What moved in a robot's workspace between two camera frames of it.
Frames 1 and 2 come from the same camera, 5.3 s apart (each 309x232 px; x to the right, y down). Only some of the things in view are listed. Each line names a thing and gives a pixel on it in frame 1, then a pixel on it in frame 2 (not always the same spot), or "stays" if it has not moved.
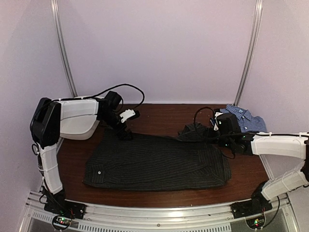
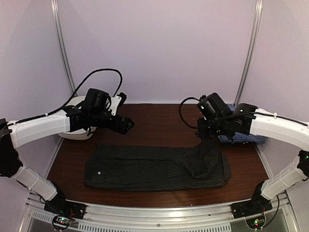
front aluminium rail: [158, 216] stays
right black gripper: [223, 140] to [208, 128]
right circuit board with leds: [256, 223] stays
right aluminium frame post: [253, 40] stays
